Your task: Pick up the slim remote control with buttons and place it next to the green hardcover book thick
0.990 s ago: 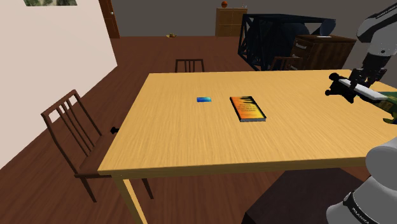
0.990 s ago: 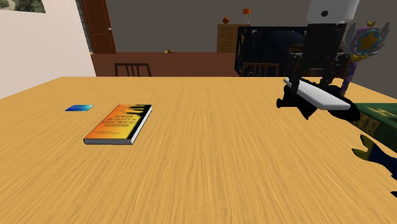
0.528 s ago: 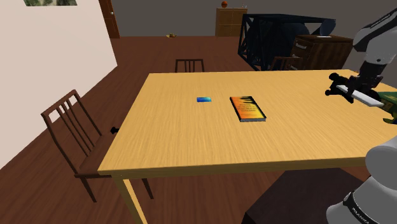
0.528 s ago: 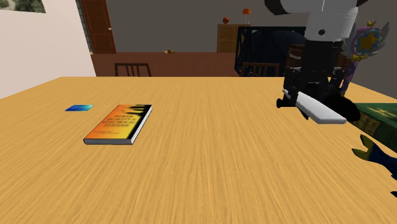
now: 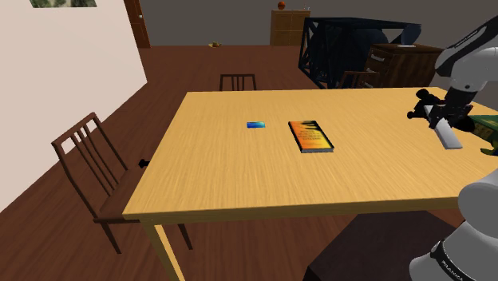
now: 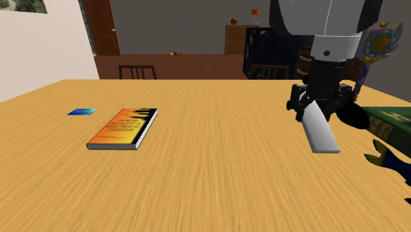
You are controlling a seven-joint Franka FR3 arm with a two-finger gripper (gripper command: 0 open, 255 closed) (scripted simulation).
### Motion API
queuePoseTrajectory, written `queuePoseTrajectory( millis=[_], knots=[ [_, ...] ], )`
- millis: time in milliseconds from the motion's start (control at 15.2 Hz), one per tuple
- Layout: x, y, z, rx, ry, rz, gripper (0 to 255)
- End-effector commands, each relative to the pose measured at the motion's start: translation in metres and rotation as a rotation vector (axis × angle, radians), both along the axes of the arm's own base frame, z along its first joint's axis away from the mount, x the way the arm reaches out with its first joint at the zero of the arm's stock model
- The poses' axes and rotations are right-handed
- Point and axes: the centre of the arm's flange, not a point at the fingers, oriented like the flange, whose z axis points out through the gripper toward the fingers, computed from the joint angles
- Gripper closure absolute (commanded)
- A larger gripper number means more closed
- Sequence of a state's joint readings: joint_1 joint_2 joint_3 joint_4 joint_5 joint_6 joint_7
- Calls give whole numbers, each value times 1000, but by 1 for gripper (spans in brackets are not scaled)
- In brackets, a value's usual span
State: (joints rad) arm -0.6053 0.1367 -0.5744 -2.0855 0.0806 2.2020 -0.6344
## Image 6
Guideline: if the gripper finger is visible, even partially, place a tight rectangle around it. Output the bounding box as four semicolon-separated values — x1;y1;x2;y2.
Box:
286;84;312;123
333;84;356;115

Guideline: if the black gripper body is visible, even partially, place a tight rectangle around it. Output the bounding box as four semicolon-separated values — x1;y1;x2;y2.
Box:
304;59;351;122

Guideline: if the white rectangular slab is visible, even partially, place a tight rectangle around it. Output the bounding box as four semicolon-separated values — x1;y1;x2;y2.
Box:
301;100;341;154

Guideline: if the dark wooden chair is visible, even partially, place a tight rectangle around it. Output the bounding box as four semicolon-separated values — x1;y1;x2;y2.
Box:
118;65;158;80
248;64;290;80

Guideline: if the green book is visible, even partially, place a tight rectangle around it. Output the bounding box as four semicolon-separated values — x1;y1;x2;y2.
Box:
360;106;411;159

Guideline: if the purple star wand toy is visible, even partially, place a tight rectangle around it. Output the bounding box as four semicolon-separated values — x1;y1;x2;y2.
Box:
352;20;404;102

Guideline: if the blue and yellow toy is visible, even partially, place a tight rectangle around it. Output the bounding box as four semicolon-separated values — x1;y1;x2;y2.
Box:
364;138;411;206

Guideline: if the wooden chest of drawers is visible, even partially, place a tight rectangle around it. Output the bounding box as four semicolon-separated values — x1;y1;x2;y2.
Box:
224;8;261;56

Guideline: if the orange and black book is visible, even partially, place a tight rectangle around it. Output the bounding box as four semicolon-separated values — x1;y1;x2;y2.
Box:
86;107;158;151

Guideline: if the brown wooden door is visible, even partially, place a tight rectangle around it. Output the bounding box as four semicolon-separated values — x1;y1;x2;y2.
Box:
83;0;121;57

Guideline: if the blue card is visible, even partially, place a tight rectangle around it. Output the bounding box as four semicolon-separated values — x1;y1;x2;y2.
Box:
67;108;98;116

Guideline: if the brown cabinet with pale handles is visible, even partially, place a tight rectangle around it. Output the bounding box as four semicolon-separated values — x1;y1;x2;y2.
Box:
293;45;315;80

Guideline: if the dark blue frame rack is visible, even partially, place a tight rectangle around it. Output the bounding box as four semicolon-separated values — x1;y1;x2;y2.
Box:
242;26;314;80

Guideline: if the wall picture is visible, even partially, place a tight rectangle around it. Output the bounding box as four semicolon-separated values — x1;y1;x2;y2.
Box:
0;0;49;15

